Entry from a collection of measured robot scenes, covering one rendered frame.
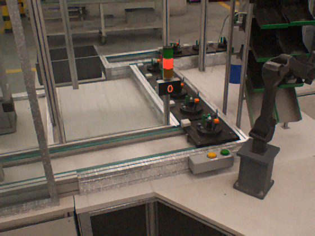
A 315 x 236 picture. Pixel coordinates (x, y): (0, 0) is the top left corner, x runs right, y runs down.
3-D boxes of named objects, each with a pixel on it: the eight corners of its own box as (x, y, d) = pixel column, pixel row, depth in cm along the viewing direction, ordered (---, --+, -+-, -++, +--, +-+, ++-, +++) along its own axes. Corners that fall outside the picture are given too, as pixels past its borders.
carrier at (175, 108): (217, 118, 201) (219, 98, 195) (179, 125, 195) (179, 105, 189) (201, 100, 221) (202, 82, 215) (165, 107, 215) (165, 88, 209)
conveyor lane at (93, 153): (238, 154, 184) (239, 138, 179) (79, 187, 163) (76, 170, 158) (215, 128, 208) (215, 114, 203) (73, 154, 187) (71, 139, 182)
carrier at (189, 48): (217, 53, 305) (218, 39, 299) (192, 56, 299) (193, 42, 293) (206, 45, 325) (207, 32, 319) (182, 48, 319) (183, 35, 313)
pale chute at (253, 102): (274, 126, 184) (278, 123, 180) (250, 128, 183) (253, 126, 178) (264, 77, 192) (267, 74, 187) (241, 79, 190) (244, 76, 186)
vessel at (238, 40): (249, 63, 262) (255, 13, 244) (233, 66, 258) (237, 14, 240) (240, 58, 274) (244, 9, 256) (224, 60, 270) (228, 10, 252)
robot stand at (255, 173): (262, 200, 152) (268, 163, 143) (232, 187, 160) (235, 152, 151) (274, 182, 163) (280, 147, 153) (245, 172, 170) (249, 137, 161)
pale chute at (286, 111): (298, 121, 188) (302, 119, 183) (275, 123, 186) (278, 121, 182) (287, 74, 195) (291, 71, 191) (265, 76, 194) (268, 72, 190)
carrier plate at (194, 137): (239, 140, 180) (239, 136, 179) (197, 148, 174) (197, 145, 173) (219, 119, 200) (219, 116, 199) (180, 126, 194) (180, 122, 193)
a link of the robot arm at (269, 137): (264, 145, 145) (266, 132, 142) (246, 136, 151) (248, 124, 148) (273, 139, 148) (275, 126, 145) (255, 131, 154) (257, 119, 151)
